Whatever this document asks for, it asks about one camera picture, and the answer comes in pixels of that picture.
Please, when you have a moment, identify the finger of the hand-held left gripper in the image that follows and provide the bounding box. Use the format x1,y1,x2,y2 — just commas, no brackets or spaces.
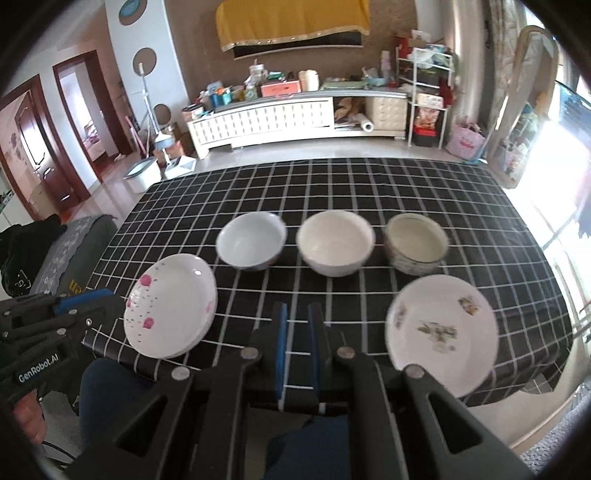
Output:
0,288,116,319
55,305,127,342

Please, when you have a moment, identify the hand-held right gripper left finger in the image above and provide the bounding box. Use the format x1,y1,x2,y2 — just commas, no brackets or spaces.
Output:
69,302,291,480

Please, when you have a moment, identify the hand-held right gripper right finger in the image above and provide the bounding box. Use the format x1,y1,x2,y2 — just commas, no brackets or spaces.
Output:
308,302,536,480

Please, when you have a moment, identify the white plate with pink flowers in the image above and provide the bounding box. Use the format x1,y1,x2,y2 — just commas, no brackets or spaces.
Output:
124,253,219,361

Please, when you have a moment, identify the plain white bowl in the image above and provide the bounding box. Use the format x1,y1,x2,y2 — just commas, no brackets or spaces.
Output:
295,209,376,278

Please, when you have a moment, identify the light blue bowl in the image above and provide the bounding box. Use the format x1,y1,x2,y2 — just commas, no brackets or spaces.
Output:
215,211,288,272

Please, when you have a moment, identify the white plate with olive print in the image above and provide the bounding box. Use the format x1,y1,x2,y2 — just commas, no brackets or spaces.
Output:
385,274,500,400

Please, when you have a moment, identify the grey patterned bowl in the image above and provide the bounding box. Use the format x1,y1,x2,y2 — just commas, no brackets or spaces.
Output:
383,212,450,277

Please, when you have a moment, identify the person's left hand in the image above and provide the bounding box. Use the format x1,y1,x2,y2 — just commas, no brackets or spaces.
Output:
13,392,51,446

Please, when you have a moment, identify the grey patterned seat cushion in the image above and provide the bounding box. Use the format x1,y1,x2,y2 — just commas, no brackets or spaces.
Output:
31,214,119,298

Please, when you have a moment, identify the black bag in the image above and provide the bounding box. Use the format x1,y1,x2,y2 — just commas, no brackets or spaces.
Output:
0,223,68,298

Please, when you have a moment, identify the person's left leg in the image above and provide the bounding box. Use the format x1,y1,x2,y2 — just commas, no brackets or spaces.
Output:
79,357,185,464

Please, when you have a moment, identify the person's leg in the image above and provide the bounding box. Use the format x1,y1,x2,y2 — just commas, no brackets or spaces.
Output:
79,357,185,464
264,414,352,480

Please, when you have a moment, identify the person's right leg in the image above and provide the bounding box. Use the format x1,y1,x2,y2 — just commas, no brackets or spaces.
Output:
264,414,352,480

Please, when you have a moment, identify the white bin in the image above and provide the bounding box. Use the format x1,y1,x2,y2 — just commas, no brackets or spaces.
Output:
125,156,162,194

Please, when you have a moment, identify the red-brown wooden door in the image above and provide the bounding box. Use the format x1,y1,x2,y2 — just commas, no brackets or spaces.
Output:
0,76,92,220

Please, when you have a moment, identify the white open box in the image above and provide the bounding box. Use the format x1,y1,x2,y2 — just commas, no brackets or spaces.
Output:
163,155,198,181

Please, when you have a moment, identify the black white checkered tablecloth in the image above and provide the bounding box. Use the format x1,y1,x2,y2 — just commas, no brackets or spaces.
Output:
82,156,577,415

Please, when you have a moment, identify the white floor stand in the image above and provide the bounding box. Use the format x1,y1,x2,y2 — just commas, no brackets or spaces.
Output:
135,64,183,169

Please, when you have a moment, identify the white television cabinet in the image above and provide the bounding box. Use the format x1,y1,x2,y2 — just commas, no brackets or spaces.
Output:
186,89,410,160

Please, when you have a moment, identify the pink shopping bag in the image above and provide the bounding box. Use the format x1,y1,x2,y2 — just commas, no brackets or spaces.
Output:
445,121,487,163

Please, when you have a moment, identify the pink box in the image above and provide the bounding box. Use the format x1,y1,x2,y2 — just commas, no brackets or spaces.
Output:
260,79,301,98

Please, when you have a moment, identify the white metal shelf rack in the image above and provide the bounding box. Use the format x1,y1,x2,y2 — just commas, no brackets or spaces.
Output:
395,45,456,149

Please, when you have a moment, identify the black television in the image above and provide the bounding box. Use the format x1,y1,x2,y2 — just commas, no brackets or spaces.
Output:
232,28,364,60

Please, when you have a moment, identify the standing floor mirror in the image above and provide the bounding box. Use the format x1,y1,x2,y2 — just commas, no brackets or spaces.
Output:
486,25,560,191

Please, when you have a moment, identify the yellow dust cloth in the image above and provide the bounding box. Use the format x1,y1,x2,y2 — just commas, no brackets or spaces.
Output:
215,0,372,53

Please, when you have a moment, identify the red-brown door frame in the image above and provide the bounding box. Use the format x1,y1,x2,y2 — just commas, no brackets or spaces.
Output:
52,50,134,160

